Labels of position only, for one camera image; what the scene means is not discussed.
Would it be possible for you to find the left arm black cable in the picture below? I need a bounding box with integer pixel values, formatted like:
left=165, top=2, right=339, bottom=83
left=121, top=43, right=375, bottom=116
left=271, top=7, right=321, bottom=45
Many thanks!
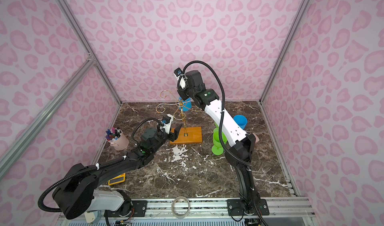
left=37, top=117, right=164, bottom=213

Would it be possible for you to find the aluminium front rail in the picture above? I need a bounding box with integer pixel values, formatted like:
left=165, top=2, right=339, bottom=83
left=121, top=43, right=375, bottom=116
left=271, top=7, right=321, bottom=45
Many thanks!
left=55, top=197, right=319, bottom=226

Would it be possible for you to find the aluminium frame strut left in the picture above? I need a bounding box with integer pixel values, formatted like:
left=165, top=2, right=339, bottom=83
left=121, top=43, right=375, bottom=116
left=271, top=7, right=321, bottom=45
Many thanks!
left=1, top=57, right=94, bottom=179

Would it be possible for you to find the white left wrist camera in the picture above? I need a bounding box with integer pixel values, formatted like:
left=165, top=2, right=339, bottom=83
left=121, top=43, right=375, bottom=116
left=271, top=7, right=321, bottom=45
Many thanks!
left=161, top=114, right=174, bottom=134

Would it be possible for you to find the yellow calculator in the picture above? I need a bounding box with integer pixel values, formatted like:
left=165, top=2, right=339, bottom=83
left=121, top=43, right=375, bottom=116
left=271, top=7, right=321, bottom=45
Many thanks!
left=108, top=173, right=126, bottom=186

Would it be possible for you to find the green wine glass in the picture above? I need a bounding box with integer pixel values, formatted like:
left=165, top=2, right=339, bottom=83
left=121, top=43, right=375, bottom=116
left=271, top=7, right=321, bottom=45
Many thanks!
left=212, top=128, right=224, bottom=156

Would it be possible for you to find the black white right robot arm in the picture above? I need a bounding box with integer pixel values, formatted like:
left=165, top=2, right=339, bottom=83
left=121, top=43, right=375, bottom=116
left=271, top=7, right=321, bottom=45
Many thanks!
left=178, top=70, right=261, bottom=214

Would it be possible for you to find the blue wine glass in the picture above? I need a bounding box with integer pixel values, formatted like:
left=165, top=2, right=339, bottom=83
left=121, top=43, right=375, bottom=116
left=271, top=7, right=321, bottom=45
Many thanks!
left=234, top=115, right=248, bottom=130
left=179, top=97, right=193, bottom=112

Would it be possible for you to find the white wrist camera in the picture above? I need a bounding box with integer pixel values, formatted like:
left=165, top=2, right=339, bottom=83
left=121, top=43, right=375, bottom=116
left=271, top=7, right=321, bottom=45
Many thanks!
left=161, top=114, right=174, bottom=134
left=174, top=68, right=187, bottom=91

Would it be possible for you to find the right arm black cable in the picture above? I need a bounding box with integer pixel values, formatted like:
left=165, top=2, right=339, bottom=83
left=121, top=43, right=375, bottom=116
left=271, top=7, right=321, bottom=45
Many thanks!
left=182, top=60, right=269, bottom=226

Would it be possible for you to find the clear tape roll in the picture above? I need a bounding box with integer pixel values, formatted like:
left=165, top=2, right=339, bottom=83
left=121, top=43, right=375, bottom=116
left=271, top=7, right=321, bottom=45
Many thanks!
left=171, top=196, right=191, bottom=219

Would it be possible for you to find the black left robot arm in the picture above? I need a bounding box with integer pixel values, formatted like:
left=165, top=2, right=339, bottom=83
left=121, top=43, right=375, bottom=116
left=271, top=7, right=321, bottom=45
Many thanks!
left=53, top=126, right=181, bottom=220

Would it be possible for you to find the pink pencil case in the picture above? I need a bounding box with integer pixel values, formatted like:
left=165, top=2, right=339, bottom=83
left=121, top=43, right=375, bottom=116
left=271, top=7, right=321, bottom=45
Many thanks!
left=253, top=133, right=260, bottom=143

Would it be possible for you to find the gold wire rack wooden base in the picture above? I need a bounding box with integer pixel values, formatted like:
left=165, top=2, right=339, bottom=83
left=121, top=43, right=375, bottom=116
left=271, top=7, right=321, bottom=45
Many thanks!
left=155, top=90, right=204, bottom=146

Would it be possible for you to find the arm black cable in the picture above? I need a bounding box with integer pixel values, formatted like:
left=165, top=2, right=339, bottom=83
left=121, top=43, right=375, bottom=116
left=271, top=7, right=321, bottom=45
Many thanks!
left=37, top=117, right=164, bottom=213
left=182, top=60, right=269, bottom=226

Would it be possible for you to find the pink pen holder cup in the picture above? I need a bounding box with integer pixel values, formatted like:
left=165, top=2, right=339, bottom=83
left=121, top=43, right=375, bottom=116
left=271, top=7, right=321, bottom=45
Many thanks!
left=106, top=127, right=129, bottom=151

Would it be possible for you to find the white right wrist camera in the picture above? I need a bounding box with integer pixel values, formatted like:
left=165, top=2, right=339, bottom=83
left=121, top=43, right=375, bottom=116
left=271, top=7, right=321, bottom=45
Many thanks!
left=174, top=68, right=187, bottom=91

